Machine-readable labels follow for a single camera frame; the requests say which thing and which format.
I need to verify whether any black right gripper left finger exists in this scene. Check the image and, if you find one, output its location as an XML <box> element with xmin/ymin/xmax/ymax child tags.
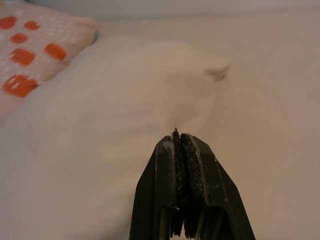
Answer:
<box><xmin>128</xmin><ymin>126</ymin><xmax>187</xmax><ymax>240</ymax></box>

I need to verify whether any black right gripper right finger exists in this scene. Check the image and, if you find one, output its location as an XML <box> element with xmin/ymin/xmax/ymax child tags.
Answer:
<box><xmin>180</xmin><ymin>133</ymin><xmax>256</xmax><ymax>240</ymax></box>

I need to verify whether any plain cream pillow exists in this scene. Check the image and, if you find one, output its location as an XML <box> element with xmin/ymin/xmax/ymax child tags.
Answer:
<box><xmin>0</xmin><ymin>34</ymin><xmax>237</xmax><ymax>240</ymax></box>

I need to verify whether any pink pillow with orange print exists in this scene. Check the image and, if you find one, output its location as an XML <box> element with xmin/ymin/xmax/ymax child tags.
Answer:
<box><xmin>0</xmin><ymin>3</ymin><xmax>100</xmax><ymax>118</ymax></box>

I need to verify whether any cream bed mattress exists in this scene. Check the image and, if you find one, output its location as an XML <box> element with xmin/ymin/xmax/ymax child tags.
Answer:
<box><xmin>94</xmin><ymin>13</ymin><xmax>320</xmax><ymax>240</ymax></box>

